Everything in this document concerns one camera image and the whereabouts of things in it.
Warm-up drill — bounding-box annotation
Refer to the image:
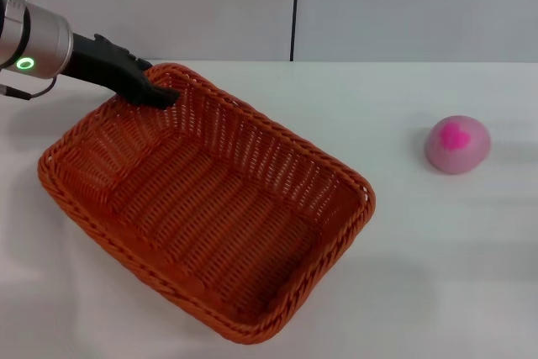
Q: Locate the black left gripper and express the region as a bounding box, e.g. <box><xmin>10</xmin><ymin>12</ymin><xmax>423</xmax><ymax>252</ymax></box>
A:
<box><xmin>62</xmin><ymin>33</ymin><xmax>182</xmax><ymax>110</ymax></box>

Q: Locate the orange woven plastic basket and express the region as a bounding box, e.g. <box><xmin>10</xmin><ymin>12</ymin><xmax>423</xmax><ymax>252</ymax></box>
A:
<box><xmin>36</xmin><ymin>62</ymin><xmax>377</xmax><ymax>346</ymax></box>

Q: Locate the pink peach toy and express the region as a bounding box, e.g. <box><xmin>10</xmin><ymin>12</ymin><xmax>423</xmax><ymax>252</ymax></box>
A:
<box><xmin>424</xmin><ymin>114</ymin><xmax>492</xmax><ymax>176</ymax></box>

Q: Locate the thin black cable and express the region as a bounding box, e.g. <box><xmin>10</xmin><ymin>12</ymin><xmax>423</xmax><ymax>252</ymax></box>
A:
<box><xmin>0</xmin><ymin>76</ymin><xmax>59</xmax><ymax>102</ymax></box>

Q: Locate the black vertical wall strip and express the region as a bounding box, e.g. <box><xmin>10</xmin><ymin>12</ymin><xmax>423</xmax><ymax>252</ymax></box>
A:
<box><xmin>288</xmin><ymin>0</ymin><xmax>303</xmax><ymax>62</ymax></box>

